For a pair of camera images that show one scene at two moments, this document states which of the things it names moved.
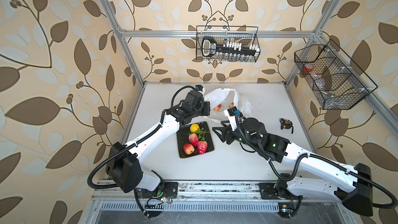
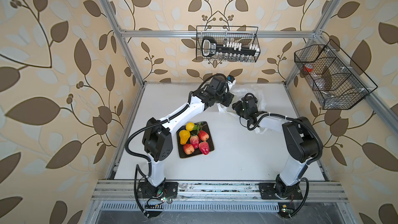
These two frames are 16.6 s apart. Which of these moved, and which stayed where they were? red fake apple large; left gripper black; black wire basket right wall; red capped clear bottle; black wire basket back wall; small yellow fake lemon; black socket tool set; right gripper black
Moved: right gripper black; left gripper black; small yellow fake lemon
Stayed: black socket tool set; black wire basket right wall; black wire basket back wall; red capped clear bottle; red fake apple large
